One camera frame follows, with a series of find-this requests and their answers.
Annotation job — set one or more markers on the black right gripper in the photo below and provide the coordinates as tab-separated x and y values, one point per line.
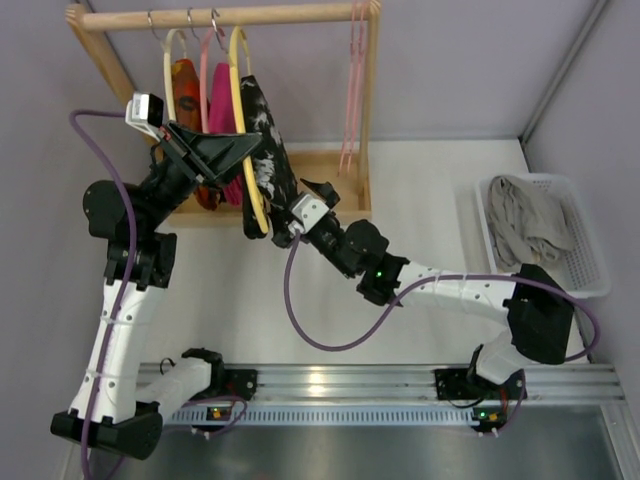
293	220

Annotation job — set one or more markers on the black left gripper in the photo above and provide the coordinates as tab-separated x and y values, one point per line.
182	157

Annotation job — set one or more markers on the yellow hanger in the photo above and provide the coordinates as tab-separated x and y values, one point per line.
255	223

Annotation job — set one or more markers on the black white patterned trousers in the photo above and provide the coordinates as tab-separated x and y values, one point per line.
272	170

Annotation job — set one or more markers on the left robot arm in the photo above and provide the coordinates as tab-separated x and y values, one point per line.
109	412

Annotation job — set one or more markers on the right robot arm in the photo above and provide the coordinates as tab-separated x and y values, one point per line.
535	313

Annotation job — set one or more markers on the magenta trousers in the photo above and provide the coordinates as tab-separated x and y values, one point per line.
221	120

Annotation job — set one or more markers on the orange patterned trousers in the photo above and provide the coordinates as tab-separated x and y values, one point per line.
187	103

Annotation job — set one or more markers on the pink hanger with trousers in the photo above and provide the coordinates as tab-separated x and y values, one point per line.
203	70

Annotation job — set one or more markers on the cream hanger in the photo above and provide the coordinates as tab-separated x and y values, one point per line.
167	48

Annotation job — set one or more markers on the empty pink hanger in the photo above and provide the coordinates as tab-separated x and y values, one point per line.
357	51

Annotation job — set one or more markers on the wooden clothes rack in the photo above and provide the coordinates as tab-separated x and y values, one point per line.
354	188

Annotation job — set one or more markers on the grey cloth in basket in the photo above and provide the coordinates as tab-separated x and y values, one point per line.
528	225

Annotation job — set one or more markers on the white plastic basket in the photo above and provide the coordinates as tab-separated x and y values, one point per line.
582	272

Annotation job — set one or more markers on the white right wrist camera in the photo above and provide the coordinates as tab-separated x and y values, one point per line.
306	212

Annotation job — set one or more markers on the aluminium mounting rail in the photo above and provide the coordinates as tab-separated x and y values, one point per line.
573	384

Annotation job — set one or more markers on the grey slotted cable duct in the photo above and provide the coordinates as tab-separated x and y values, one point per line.
218	415

